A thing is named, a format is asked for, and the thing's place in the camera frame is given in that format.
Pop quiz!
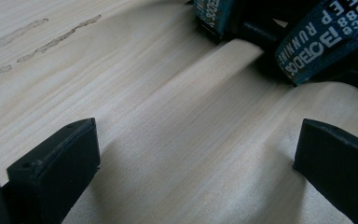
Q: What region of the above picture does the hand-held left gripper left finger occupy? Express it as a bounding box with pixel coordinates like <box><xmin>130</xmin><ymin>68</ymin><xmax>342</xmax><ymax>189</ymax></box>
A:
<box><xmin>7</xmin><ymin>117</ymin><xmax>102</xmax><ymax>224</ymax></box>

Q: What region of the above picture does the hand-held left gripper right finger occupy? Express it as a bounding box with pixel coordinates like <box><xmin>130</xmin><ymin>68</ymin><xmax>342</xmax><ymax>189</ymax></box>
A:
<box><xmin>292</xmin><ymin>118</ymin><xmax>358</xmax><ymax>224</ymax></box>

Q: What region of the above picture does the black sandal with blue straps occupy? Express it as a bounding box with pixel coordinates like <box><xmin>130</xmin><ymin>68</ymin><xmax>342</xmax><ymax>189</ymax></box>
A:
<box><xmin>193</xmin><ymin>0</ymin><xmax>358</xmax><ymax>102</ymax></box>

